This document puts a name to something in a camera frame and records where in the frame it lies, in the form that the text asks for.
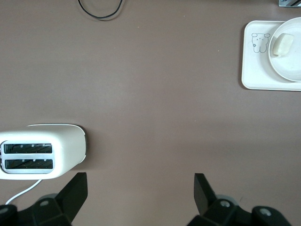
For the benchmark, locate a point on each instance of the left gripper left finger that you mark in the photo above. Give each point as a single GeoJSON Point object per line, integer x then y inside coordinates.
{"type": "Point", "coordinates": [70, 200]}

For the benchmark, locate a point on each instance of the white two-slot toaster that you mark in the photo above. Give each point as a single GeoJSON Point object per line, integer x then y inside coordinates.
{"type": "Point", "coordinates": [68, 146]}

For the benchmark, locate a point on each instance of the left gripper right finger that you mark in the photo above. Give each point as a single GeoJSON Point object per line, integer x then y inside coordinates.
{"type": "Point", "coordinates": [207, 202]}

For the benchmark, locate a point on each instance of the round cream plate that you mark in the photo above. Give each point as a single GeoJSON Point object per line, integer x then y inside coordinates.
{"type": "Point", "coordinates": [289, 66]}

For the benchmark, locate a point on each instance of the aluminium profile bracket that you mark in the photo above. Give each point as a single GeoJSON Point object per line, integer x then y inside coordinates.
{"type": "Point", "coordinates": [288, 2]}

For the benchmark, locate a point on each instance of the cream tray with rabbit print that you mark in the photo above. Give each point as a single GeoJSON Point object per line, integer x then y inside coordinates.
{"type": "Point", "coordinates": [255, 70]}

